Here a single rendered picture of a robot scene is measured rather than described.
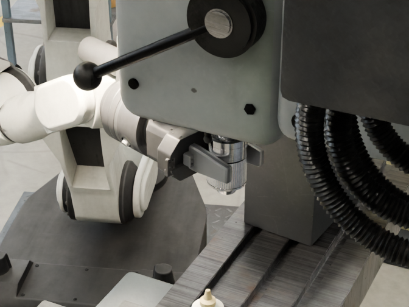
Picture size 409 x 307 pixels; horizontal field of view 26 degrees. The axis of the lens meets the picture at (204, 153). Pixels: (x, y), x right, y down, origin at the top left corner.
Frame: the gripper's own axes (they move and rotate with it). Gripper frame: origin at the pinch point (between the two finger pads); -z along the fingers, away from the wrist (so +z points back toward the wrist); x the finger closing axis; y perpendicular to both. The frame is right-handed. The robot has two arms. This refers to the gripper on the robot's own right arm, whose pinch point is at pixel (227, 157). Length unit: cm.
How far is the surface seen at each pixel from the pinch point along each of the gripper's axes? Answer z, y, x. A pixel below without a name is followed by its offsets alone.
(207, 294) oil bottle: -1.2, 17.1, -4.1
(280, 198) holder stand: 10.4, 20.9, 23.0
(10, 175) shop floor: 195, 125, 87
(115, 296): 24.6, 35.9, 1.8
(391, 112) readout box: -37, -29, -26
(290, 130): -15.0, -12.2, -7.5
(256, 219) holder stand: 14.2, 26.2, 22.1
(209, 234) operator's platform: 74, 84, 73
